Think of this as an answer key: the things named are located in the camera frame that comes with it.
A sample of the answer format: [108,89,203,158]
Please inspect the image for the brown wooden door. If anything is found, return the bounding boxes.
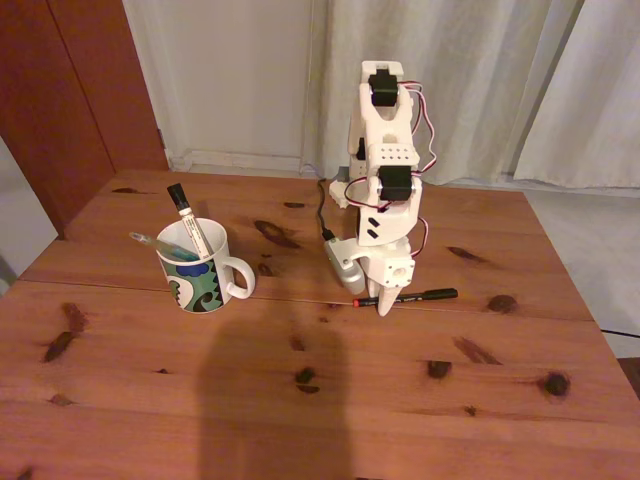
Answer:
[0,0,169,241]

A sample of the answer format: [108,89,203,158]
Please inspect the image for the red white servo wires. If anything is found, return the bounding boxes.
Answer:
[344,79,440,261]

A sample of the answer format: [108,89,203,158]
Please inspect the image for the narrow white curtain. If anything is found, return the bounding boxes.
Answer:
[514,0,640,191]

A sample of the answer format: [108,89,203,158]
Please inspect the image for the white mug with green pattern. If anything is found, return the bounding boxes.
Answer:
[154,217,257,315]

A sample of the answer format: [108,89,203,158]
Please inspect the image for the black pen with red end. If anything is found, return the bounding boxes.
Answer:
[352,288,459,309]

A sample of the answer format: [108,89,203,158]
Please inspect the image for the white marker with black cap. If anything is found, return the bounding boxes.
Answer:
[166,183,211,261]

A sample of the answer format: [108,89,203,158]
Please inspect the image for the silver camera box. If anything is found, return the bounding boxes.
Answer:
[323,237,364,295]

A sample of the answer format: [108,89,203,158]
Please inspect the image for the green transparent pen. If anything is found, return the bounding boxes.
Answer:
[128,231,200,263]

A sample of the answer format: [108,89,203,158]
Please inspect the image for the wide white curtain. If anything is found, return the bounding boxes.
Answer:
[302,0,586,186]

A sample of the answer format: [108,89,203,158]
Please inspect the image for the black camera cable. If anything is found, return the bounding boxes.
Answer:
[316,177,336,242]

